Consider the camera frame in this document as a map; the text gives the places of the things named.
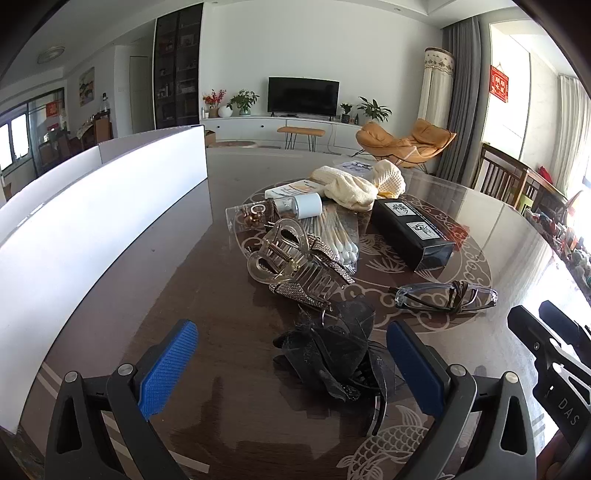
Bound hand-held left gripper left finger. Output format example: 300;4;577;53
44;318;199;480

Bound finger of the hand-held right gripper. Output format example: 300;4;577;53
539;300;591;352
508;305;571;384

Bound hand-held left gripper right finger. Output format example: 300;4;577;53
387;320;539;480

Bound rimless eyeglasses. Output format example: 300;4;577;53
392;279;499;315

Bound black mesh hair bow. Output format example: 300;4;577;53
272;298;398;437

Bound large white box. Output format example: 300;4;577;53
0;124;209;435

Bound cream knitted glove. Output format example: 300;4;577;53
372;160;407;200
310;166;380;213

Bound white sunscreen tube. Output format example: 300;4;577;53
264;180;333;201

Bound wooden side furniture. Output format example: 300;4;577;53
519;168;571;217

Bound black box with white labels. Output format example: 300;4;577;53
370;198;456;273

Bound rhinestone hair clip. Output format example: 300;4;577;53
249;234;356;315

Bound clear hair claw clip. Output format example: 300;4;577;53
247;218;347;305

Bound pack of cotton swabs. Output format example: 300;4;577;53
295;205;361;273

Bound wooden dining chair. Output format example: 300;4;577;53
471;143;529;204

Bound clear tube of brown beads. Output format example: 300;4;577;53
225;199;278;234

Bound small bottle with white cap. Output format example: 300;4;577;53
272;193;323;220

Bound white sheer curtain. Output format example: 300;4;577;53
556;74;591;185

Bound clear plastic packet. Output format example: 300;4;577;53
332;159;377;174

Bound orange lounge chair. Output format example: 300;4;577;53
355;119;458;172

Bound grey curtain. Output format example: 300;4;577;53
436;16;492;190

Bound white television cabinet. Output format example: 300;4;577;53
201;114;370;153

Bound large leafy potted plant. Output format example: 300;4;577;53
356;96;392;124

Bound standing air conditioner with cover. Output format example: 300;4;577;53
417;46;455;132

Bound wooden stool with metal legs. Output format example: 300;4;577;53
277;126;326;152

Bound red flower plant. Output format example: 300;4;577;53
202;89;227;118

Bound green potted plant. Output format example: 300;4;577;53
226;89;260;116

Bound black television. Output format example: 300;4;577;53
268;77;340;116

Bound dark glass display cabinet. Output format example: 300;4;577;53
153;2;204;130

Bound red wall hanging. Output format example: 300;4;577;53
489;65;510;103

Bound framed wall painting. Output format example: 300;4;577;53
78;67;95;107

